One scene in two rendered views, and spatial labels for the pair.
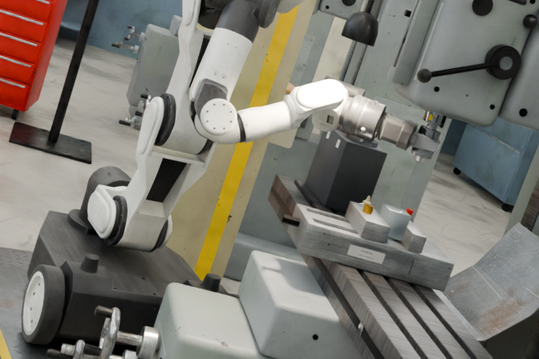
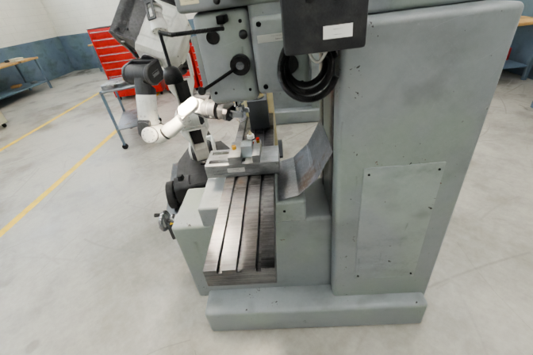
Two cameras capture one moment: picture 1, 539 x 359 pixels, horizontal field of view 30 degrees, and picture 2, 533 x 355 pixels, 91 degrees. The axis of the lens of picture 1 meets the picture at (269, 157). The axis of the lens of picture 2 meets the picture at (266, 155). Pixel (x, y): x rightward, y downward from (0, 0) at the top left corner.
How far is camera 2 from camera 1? 142 cm
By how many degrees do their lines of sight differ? 27
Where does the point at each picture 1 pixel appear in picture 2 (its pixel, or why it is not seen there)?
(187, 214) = not seen: hidden behind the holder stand
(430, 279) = (270, 170)
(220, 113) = (148, 134)
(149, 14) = not seen: hidden behind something
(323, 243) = (215, 171)
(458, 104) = (231, 95)
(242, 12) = (138, 84)
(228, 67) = (144, 111)
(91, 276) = (180, 182)
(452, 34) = (207, 61)
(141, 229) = (201, 154)
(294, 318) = (207, 211)
